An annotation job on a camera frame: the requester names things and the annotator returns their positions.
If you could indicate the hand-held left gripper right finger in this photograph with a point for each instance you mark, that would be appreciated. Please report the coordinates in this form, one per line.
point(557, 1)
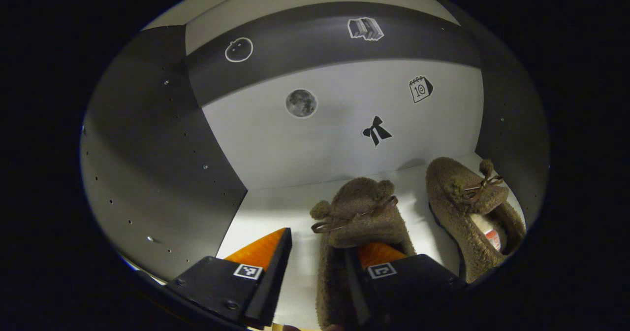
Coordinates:
point(359, 291)

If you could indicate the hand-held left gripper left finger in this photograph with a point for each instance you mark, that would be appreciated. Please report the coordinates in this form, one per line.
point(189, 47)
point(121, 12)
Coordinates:
point(273, 281)

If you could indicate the brown fuzzy shoe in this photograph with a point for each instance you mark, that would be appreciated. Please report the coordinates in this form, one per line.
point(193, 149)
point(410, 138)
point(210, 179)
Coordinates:
point(457, 198)
point(364, 208)

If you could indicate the white shoe cabinet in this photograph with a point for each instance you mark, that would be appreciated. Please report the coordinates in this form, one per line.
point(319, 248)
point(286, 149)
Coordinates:
point(334, 144)

